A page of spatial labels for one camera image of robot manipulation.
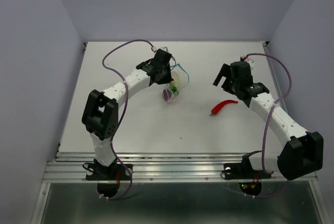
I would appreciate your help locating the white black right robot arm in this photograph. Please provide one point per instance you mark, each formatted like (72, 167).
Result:
(302, 151)

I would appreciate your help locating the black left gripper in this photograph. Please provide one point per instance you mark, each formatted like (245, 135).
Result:
(168, 79)

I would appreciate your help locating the clear zip top bag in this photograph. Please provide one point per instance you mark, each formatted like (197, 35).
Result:
(185, 78)

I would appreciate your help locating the purple red onion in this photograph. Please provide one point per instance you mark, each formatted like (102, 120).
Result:
(166, 95)

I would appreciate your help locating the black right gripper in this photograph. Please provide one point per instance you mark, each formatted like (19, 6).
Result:
(225, 71)

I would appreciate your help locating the white daikon radish with leaves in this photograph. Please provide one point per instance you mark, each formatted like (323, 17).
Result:
(175, 84)

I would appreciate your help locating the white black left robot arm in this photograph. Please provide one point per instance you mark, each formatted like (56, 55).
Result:
(100, 116)

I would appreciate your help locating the aluminium front frame rails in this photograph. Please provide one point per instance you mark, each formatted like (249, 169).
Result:
(147, 168)

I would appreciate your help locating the red chili pepper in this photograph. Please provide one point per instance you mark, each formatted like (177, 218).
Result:
(216, 109)

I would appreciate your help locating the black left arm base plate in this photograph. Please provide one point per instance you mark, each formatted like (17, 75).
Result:
(97, 172)

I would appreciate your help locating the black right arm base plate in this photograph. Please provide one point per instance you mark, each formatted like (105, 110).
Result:
(243, 170)

